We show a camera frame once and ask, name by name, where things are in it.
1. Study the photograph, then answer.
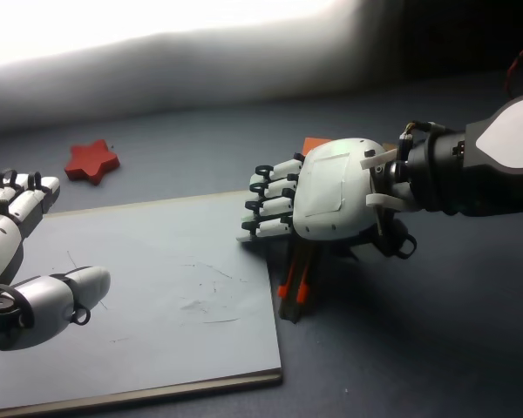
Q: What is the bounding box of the red cable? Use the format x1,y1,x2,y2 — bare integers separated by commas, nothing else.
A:
505,41,523,96

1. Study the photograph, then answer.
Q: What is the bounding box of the orange rectangular block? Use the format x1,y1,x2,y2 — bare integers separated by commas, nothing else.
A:
302,137,335,156

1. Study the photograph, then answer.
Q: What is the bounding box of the white backdrop sheet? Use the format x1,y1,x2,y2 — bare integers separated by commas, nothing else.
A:
0,0,402,136

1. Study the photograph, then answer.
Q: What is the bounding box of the white paper pad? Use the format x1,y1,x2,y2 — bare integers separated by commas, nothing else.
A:
0,190,284,415

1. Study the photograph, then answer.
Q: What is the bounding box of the grey table cloth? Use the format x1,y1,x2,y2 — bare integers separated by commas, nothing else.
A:
0,69,523,418

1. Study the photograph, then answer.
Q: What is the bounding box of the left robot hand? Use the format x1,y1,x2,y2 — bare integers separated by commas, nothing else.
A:
0,168,112,352

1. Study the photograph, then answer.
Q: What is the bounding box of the red star block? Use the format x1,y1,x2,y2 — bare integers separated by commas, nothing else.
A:
64,138,121,187

